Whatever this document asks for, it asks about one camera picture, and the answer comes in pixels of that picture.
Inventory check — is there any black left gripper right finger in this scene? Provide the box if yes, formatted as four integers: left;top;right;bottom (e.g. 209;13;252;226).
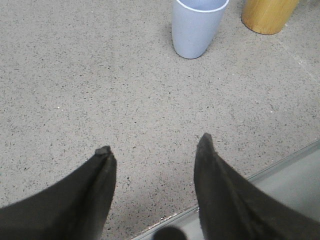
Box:
193;133;320;240

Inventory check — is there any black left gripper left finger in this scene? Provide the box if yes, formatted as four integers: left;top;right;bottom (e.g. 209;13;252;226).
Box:
0;146;117;240

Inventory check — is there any blue plastic cup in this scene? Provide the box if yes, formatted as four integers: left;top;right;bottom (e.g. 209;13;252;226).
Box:
171;0;229;59

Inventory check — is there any bamboo cylinder holder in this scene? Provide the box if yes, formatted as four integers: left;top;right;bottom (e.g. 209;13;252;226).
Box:
241;0;299;35

